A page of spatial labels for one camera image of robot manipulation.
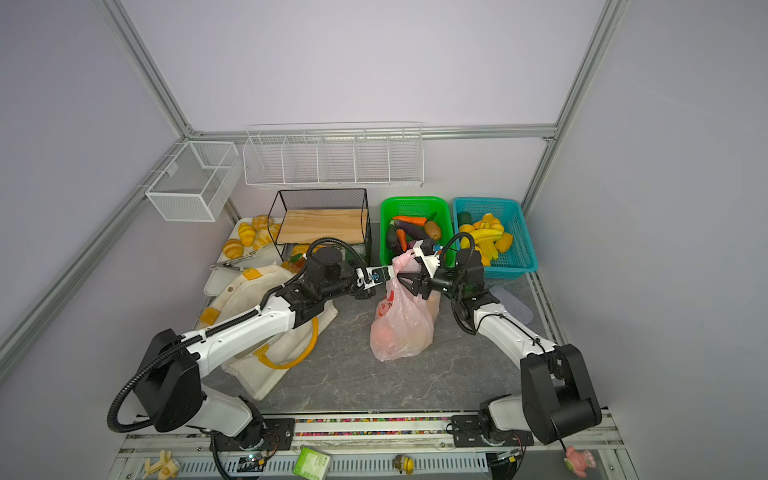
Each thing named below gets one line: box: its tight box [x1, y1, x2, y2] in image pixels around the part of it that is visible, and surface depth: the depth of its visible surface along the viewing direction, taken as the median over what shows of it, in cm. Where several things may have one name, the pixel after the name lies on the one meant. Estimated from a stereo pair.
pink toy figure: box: [564, 446, 596, 478], surface depth 69 cm
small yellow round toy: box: [403, 456, 415, 476], surface depth 69 cm
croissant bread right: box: [252, 214, 282, 250], surface depth 118 cm
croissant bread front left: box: [223, 239, 244, 260], surface depth 111 cm
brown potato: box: [424, 221, 441, 241], surface depth 114 cm
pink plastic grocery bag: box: [370, 249, 441, 361], surface depth 76 cm
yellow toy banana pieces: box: [142, 450, 178, 480], surface depth 70 cm
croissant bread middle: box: [238, 222, 257, 247], surface depth 118 cm
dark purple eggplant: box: [390, 219, 430, 241], surface depth 117 cm
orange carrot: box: [392, 216, 428, 227], surface depth 118 cm
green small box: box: [292, 447, 331, 480], surface depth 70 cm
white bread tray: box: [204, 217, 283, 296], surface depth 107 cm
